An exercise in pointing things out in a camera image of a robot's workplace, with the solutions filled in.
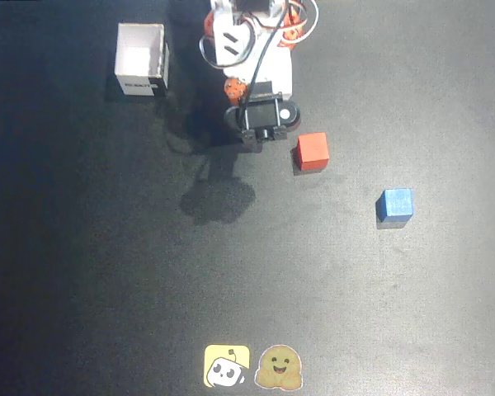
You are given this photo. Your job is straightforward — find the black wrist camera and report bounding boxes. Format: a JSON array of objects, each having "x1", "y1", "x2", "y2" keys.
[{"x1": 224, "y1": 81, "x2": 303, "y2": 154}]

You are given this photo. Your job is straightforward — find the black cable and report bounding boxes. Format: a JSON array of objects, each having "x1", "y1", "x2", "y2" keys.
[{"x1": 235, "y1": 0, "x2": 292, "y2": 130}]

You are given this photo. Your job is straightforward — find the red cube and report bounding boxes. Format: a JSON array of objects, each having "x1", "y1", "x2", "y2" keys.
[{"x1": 293, "y1": 132, "x2": 330, "y2": 172}]

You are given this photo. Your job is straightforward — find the white cable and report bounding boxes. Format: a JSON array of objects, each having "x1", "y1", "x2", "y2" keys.
[{"x1": 280, "y1": 0, "x2": 320, "y2": 47}]

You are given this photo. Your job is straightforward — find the white and black open box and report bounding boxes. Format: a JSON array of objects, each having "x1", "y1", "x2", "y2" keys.
[{"x1": 114, "y1": 22, "x2": 170, "y2": 98}]

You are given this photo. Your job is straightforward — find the hugging face emoji sticker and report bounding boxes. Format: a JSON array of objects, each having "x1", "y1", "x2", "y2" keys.
[{"x1": 253, "y1": 344, "x2": 304, "y2": 390}]

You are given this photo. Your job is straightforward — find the yellow robot sticker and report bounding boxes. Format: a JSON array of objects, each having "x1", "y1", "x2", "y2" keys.
[{"x1": 203, "y1": 344, "x2": 251, "y2": 389}]

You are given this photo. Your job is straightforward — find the blue cube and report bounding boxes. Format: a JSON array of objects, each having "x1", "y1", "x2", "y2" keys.
[{"x1": 375, "y1": 188, "x2": 414, "y2": 224}]

